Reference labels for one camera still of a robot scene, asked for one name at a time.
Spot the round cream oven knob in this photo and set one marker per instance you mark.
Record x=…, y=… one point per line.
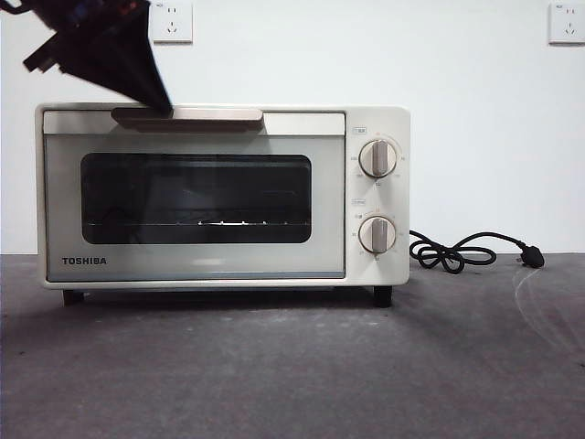
x=377, y=158
x=377, y=234

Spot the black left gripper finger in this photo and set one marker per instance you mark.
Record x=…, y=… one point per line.
x=132, y=64

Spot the white wall socket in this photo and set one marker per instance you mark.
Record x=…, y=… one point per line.
x=568, y=23
x=179, y=25

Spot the cream white Toshiba toaster oven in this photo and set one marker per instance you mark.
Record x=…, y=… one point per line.
x=403, y=206

